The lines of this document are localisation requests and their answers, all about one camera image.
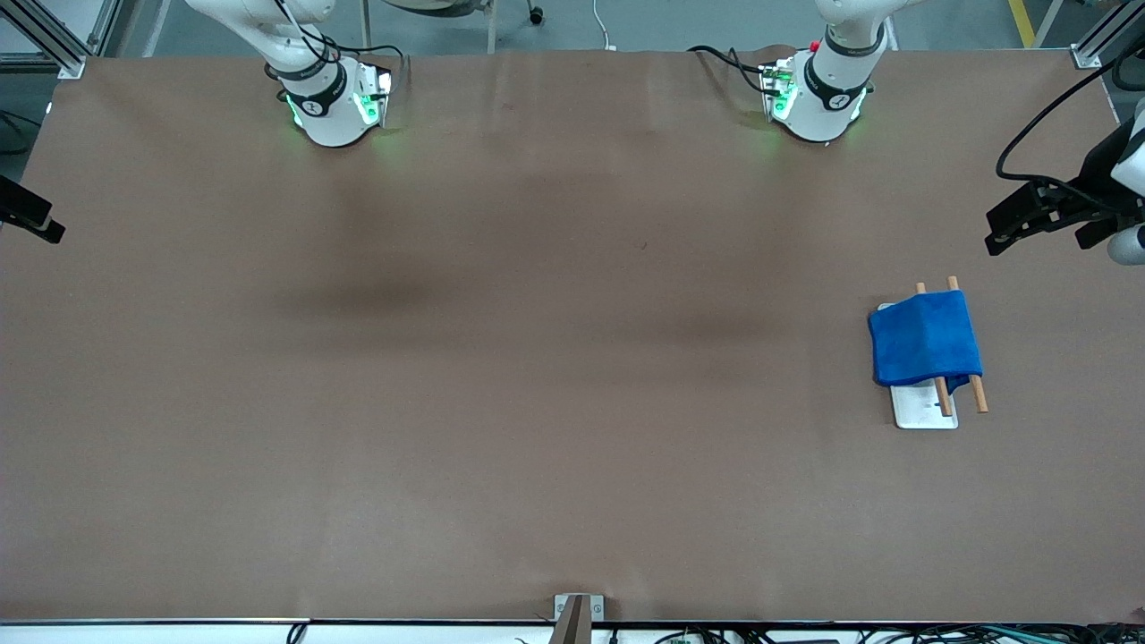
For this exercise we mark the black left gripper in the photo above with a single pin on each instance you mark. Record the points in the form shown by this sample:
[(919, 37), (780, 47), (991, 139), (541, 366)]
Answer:
[(1098, 175)]

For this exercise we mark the blue microfibre towel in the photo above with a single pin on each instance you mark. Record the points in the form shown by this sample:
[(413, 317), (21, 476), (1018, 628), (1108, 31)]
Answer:
[(926, 344)]

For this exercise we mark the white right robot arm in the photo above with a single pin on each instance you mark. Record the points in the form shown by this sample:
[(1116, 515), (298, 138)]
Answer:
[(322, 98)]

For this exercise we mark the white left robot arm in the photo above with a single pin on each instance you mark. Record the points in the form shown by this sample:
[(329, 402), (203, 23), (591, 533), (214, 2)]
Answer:
[(827, 89)]

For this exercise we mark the wooden towel rack rod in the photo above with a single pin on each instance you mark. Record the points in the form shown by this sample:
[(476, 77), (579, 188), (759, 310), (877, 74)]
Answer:
[(944, 398), (979, 394)]

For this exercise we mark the white towel rack base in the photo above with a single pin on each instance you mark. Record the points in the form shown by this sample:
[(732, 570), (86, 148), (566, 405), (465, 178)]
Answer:
[(921, 407)]

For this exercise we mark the chair base with caster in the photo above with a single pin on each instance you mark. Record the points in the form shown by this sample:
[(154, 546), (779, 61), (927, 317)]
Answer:
[(429, 7)]

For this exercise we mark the aluminium frame profile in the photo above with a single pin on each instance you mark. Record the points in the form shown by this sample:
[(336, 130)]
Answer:
[(45, 36), (1096, 45)]

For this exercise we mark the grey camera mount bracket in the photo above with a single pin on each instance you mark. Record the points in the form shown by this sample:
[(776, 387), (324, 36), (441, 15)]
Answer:
[(579, 617)]

